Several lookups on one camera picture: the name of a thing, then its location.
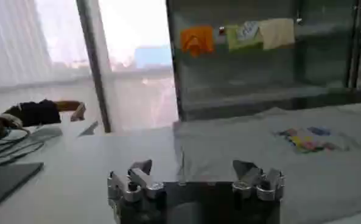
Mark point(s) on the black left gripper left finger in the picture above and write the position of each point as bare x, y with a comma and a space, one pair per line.
137, 182

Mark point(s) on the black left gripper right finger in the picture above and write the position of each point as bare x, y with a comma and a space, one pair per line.
259, 182

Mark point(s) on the grey T-shirt with colourful print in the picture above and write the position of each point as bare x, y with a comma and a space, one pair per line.
229, 146

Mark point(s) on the small dark wedge piece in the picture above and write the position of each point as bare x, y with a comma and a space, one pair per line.
90, 130

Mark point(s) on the pale grey flat object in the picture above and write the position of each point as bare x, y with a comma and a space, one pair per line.
47, 132

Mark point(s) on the dark grey laptop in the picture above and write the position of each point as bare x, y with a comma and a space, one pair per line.
6, 179

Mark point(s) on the grey window frame pillar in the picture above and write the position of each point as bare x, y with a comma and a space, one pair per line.
96, 67

